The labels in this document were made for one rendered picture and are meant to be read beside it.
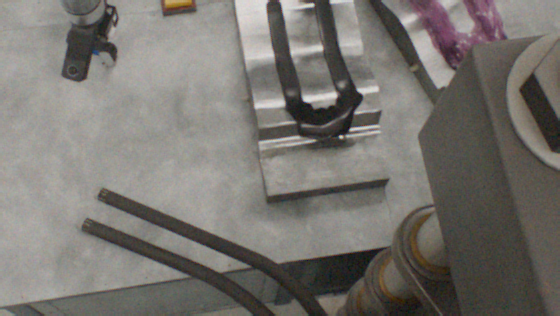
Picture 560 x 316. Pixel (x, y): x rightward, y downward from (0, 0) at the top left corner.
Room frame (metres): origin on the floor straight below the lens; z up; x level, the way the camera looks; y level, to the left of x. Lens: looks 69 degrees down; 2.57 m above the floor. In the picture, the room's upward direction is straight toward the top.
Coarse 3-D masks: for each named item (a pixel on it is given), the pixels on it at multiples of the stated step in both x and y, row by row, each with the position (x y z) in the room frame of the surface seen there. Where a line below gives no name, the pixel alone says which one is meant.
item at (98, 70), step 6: (114, 30) 0.82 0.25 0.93; (108, 36) 0.80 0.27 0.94; (96, 54) 0.75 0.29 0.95; (96, 60) 0.73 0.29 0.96; (102, 60) 0.73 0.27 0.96; (90, 66) 0.72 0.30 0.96; (96, 66) 0.72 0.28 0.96; (102, 66) 0.72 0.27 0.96; (90, 72) 0.71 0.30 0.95; (96, 72) 0.71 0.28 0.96; (102, 72) 0.71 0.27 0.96; (108, 72) 0.72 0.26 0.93; (90, 78) 0.71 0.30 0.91; (96, 78) 0.71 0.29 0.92; (102, 78) 0.71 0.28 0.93; (108, 78) 0.71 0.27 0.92
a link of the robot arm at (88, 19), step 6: (102, 0) 0.75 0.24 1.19; (102, 6) 0.75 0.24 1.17; (66, 12) 0.73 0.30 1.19; (96, 12) 0.73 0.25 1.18; (102, 12) 0.74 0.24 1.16; (72, 18) 0.72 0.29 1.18; (78, 18) 0.72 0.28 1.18; (84, 18) 0.72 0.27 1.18; (90, 18) 0.72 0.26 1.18; (96, 18) 0.73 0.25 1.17; (78, 24) 0.72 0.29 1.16; (84, 24) 0.72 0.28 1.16
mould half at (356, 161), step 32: (256, 0) 0.91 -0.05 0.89; (288, 0) 0.91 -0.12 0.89; (352, 0) 0.91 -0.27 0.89; (256, 32) 0.83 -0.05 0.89; (288, 32) 0.83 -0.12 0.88; (352, 32) 0.83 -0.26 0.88; (256, 64) 0.75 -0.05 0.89; (320, 64) 0.75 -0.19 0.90; (352, 64) 0.75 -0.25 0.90; (256, 96) 0.66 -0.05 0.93; (320, 96) 0.66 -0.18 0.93; (256, 128) 0.61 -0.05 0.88; (288, 128) 0.60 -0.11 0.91; (352, 128) 0.61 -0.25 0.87; (288, 160) 0.54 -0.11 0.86; (320, 160) 0.54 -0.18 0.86; (352, 160) 0.54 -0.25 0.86; (384, 160) 0.54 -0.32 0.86; (288, 192) 0.47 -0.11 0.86; (320, 192) 0.48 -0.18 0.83
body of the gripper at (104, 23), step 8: (104, 0) 0.79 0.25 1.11; (112, 8) 0.79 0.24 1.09; (104, 16) 0.77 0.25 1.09; (112, 16) 0.77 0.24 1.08; (72, 24) 0.73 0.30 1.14; (96, 24) 0.73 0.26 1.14; (104, 24) 0.75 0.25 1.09; (104, 32) 0.73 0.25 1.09; (96, 40) 0.72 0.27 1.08; (104, 40) 0.72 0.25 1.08; (96, 48) 0.72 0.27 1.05; (104, 48) 0.71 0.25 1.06
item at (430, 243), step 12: (432, 216) 0.23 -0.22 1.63; (432, 228) 0.22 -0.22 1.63; (420, 240) 0.22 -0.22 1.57; (432, 240) 0.21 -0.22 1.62; (420, 252) 0.21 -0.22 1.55; (432, 252) 0.20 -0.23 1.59; (444, 252) 0.19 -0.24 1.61; (444, 264) 0.19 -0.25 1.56; (384, 276) 0.22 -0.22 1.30; (396, 276) 0.21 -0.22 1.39; (396, 288) 0.20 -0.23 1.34; (408, 288) 0.19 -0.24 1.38; (336, 312) 0.24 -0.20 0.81; (372, 312) 0.20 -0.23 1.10
